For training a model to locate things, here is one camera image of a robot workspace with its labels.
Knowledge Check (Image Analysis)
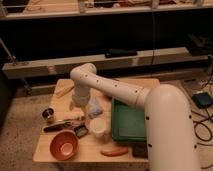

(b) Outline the silver fork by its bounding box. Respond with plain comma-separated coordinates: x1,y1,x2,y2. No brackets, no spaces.
56,113,85,122

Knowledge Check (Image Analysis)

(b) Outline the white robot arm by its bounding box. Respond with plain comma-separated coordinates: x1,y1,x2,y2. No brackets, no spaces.
70,63,201,171

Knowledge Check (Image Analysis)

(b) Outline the white paper cup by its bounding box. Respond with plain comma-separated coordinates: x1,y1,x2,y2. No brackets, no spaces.
89,118,107,138

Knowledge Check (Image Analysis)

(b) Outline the small metal cup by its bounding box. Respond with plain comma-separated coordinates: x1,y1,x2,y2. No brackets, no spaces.
42,108,54,123

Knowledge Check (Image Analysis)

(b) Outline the green plastic tray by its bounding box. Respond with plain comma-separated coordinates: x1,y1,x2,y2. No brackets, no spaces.
111,99,146,141

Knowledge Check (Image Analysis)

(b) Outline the small dark box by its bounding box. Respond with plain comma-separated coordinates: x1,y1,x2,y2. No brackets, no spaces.
74,124,88,138

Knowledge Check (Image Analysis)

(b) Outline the black rectangular block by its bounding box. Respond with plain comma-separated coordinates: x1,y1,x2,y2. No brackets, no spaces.
132,145,148,158

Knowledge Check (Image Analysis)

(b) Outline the orange bowl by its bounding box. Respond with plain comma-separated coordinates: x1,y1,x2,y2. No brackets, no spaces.
50,131,79,161

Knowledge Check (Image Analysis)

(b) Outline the black power adapter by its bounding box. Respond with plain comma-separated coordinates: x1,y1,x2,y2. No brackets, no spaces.
192,92,213,108

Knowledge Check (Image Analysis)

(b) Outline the black handled tool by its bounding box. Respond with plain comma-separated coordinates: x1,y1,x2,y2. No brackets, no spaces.
43,122,71,132

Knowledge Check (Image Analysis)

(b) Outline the black floor cable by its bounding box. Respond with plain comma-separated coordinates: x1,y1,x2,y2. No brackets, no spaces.
191,108,213,148

